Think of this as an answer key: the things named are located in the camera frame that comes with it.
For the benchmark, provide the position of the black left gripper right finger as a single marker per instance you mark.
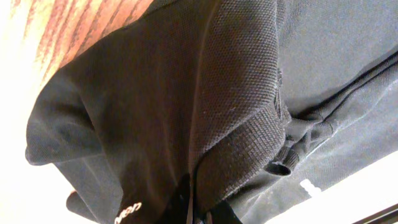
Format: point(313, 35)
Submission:
point(221, 214)

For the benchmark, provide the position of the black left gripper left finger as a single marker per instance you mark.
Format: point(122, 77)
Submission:
point(179, 209)

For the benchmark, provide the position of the black t-shirt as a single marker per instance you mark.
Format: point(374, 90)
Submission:
point(247, 98)

